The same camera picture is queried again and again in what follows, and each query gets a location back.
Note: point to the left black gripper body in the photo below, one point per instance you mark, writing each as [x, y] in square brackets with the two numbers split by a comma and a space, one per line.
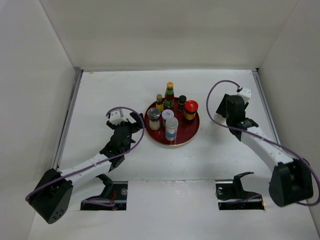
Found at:
[132, 127]

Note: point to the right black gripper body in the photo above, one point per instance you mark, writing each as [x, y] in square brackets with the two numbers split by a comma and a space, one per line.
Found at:
[222, 109]

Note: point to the salt grinder black top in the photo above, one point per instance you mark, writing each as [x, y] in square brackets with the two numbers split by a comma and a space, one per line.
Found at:
[154, 118]

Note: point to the small gold-capped oil bottle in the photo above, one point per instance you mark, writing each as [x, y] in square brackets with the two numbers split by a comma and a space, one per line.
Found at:
[159, 102]

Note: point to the white-lidded sauce jar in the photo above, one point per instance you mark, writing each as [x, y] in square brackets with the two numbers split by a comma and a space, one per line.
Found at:
[166, 114]

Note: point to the white pepper shaker blue label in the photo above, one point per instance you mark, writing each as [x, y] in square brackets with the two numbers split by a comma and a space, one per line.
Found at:
[171, 128]

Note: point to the red chili sauce bottle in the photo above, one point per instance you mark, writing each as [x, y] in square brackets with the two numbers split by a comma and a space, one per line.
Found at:
[169, 95]

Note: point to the red-lidded dark sauce jar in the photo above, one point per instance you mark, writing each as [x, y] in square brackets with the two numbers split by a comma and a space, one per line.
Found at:
[191, 109]

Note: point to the small black-capped spice bottle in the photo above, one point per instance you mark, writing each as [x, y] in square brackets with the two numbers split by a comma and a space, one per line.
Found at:
[181, 103]

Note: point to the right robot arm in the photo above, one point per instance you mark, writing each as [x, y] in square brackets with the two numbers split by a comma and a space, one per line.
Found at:
[183, 148]

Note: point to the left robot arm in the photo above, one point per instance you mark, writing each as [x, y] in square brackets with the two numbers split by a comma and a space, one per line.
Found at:
[52, 195]

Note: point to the red round tray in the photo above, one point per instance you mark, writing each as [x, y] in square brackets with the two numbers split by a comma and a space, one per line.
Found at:
[186, 131]

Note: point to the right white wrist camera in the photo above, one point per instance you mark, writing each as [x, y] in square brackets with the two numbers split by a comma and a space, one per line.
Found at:
[245, 93]

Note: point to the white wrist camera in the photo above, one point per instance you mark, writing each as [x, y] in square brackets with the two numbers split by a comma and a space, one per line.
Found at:
[245, 93]
[116, 117]

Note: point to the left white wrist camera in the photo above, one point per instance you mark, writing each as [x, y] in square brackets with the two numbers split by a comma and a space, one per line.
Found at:
[116, 117]

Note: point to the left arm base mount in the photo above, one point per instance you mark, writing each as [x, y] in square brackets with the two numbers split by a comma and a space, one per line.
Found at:
[112, 198]

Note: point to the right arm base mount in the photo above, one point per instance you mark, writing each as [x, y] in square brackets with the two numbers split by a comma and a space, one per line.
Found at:
[231, 195]

